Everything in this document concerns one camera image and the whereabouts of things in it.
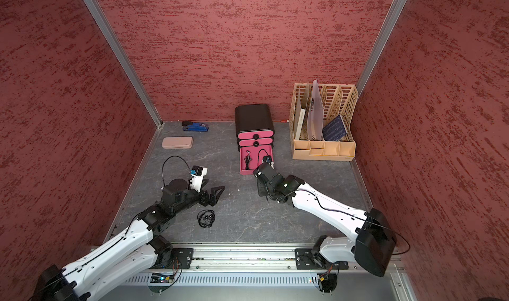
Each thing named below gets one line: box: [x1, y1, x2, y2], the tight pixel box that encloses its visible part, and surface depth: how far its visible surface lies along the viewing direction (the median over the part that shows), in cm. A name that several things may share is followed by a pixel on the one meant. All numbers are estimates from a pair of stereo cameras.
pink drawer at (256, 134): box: [237, 129, 276, 140], surface depth 97 cm
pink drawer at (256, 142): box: [237, 137, 275, 148], surface depth 102 cm
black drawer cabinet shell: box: [234, 103, 276, 147], surface depth 106 cm
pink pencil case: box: [161, 136, 194, 150], surface depth 109 cm
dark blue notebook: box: [322, 114, 348, 142], surface depth 105 cm
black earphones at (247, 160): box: [243, 149, 253, 170], surface depth 102 cm
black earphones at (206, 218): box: [196, 209, 216, 229], surface depth 85 cm
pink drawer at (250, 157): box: [239, 144, 274, 176], surface depth 102 cm
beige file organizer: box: [288, 82, 359, 162], surface depth 105 cm
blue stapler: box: [181, 120, 209, 132], surface depth 119 cm
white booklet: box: [294, 108, 307, 140], surface depth 94 cm
